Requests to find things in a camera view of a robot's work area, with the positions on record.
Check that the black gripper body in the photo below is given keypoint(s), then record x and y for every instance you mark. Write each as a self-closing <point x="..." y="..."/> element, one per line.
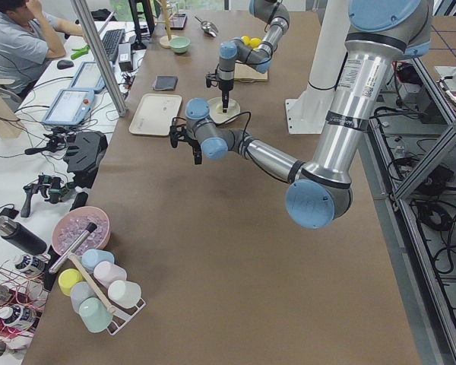
<point x="193" y="145"/>
<point x="225" y="86"/>

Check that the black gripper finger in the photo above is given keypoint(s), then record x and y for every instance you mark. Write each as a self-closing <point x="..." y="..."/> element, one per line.
<point x="197" y="155"/>
<point x="225" y="104"/>

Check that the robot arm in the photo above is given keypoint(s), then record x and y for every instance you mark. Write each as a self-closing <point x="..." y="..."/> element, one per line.
<point x="358" y="42"/>
<point x="256" y="56"/>

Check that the cream rabbit tray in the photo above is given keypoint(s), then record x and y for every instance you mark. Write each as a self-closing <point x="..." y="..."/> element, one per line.
<point x="154" y="114"/>

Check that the wooden cutting board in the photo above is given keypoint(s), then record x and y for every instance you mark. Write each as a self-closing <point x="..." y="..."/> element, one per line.
<point x="244" y="73"/>

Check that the mint green bowl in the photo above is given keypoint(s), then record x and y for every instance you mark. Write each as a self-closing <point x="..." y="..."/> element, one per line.
<point x="179" y="44"/>

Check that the silver metal scoop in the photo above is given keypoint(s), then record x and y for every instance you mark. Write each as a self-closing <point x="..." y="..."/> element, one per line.
<point x="208" y="27"/>

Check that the folded grey cloth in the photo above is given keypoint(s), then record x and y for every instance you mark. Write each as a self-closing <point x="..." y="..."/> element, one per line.
<point x="165" y="83"/>

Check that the upper whole lemon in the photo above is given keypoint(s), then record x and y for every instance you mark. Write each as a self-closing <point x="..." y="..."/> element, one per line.
<point x="246" y="39"/>

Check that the whole lemon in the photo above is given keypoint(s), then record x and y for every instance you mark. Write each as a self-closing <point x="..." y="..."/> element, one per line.
<point x="246" y="39"/>
<point x="255" y="42"/>

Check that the lower whole lemon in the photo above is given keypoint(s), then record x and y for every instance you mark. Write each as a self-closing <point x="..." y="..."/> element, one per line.
<point x="255" y="42"/>

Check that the wooden stand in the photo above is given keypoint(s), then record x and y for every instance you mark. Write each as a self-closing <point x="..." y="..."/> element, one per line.
<point x="165" y="21"/>

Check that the blue teach pendant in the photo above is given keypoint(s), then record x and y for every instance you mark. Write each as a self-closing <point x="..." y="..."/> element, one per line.
<point x="70" y="107"/>

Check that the black keyboard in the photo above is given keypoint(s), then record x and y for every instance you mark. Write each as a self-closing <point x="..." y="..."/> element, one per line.
<point x="111" y="41"/>

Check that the metal scoop with black tip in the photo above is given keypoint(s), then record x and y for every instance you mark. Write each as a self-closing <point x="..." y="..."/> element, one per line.
<point x="91" y="227"/>

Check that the black computer mouse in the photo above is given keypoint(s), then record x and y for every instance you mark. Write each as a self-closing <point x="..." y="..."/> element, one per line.
<point x="64" y="64"/>

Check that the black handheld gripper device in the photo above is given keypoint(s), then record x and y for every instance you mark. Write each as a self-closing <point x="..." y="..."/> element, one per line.
<point x="50" y="188"/>

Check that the pink bowl of ice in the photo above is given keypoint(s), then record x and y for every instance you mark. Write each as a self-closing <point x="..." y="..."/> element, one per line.
<point x="75" y="222"/>

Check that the blue cup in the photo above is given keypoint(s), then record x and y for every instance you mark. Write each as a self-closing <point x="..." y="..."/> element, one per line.
<point x="92" y="257"/>

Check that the pink cup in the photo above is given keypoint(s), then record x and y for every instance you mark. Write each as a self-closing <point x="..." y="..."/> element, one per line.
<point x="106" y="273"/>

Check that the white cup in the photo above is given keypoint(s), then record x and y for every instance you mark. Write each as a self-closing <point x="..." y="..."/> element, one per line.
<point x="124" y="293"/>

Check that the yellow cup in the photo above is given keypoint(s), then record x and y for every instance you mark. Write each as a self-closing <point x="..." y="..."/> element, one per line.
<point x="69" y="278"/>

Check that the seated person in grey shirt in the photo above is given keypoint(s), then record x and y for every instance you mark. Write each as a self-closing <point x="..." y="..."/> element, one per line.
<point x="29" y="40"/>

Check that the grey cup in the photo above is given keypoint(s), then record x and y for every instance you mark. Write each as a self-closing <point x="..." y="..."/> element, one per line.
<point x="79" y="293"/>

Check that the black thermos bottle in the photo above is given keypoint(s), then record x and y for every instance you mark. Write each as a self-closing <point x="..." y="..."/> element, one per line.
<point x="19" y="236"/>

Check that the mint green cup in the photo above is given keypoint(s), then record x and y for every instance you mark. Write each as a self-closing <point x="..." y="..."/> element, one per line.
<point x="94" y="315"/>

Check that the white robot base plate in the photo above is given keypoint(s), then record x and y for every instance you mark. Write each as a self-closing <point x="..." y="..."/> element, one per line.
<point x="306" y="114"/>

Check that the aluminium frame post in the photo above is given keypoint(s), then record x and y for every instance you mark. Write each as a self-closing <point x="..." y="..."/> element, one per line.
<point x="82" y="11"/>

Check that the white wire cup rack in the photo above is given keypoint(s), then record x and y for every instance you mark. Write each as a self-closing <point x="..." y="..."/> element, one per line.
<point x="121" y="315"/>

